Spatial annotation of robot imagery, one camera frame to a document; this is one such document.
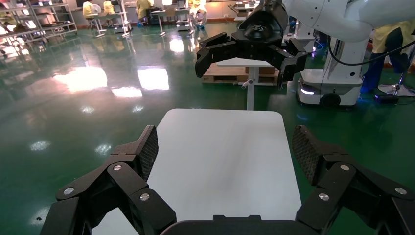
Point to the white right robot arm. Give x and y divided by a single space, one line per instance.
324 16

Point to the white pedestal table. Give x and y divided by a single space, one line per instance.
252 94

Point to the worker yellow coat blue trousers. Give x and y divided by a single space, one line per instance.
382 39

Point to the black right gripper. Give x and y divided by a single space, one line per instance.
259 39

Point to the wooden pallet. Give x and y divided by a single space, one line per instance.
223 77

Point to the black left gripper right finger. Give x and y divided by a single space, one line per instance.
356 194

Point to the white robot torso and base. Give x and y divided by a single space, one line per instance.
340 87

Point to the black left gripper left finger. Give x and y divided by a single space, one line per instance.
97 194

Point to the chrome stool base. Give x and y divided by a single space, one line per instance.
397 89

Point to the seated worker in yellow coat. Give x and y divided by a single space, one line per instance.
87 9
197 6
142 8
108 7

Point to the grey metal shelf rack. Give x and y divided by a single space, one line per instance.
55 19
16 29

